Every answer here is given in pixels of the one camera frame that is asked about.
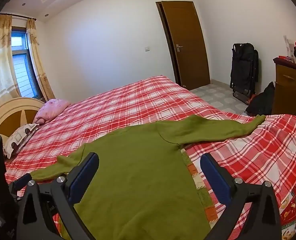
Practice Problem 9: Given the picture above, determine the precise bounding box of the wooden dresser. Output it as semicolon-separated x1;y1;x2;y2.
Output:
273;57;296;118

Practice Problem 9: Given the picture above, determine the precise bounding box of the window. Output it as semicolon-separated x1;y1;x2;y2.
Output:
11;26;42;99

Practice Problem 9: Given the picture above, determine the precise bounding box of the bed with red plaid sheet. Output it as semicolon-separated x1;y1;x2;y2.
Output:
3;75;296;240

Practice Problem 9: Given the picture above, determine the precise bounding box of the green knit sweater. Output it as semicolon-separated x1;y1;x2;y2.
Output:
29;114;266;240

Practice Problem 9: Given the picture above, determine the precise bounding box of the patterned grey white pillow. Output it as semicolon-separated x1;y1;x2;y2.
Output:
3;123;40;159

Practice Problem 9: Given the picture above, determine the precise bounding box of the black suitcase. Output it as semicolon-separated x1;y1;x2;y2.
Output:
230;42;259;104

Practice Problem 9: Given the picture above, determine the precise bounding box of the cream wooden headboard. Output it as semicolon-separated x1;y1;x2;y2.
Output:
0;97;46;145

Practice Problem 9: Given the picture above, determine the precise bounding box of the brown wooden door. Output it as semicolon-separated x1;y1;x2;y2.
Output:
156;1;211;90

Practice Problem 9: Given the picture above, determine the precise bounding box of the printed red blanket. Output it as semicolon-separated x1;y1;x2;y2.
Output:
279;177;296;240

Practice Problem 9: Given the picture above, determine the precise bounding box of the curtain rod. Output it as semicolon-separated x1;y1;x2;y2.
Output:
0;12;36;21

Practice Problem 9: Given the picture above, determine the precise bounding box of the pink floral pillow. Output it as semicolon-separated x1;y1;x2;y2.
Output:
33;99;71;124

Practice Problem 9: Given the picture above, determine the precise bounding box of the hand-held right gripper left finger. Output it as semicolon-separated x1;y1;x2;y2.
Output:
16;152;100;240

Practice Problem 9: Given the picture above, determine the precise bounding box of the white card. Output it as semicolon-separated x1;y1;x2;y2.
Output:
283;35;295;58

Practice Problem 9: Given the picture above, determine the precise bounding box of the black bag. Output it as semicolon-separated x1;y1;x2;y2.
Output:
245;81;275;117

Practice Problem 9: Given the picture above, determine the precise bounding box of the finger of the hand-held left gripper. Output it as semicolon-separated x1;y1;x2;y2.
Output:
9;173;33;193

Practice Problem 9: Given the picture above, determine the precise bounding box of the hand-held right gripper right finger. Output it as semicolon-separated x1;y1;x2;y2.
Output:
200;152;282;240

